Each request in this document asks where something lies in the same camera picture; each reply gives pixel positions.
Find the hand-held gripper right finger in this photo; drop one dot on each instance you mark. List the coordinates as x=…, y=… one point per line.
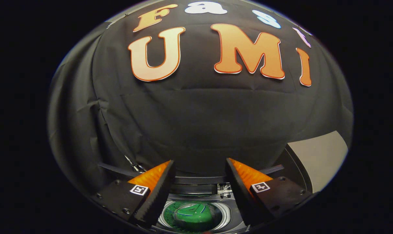
x=240, y=195

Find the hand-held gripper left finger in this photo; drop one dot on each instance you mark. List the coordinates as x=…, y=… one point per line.
x=157, y=195

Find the grey washing machine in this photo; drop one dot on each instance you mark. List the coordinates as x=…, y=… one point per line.
x=230, y=211

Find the green polo shirt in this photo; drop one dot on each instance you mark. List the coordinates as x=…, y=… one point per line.
x=193, y=216

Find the dark washing machine lid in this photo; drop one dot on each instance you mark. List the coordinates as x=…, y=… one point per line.
x=196, y=179

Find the small metal clip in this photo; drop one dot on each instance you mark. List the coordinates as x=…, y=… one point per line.
x=136, y=167

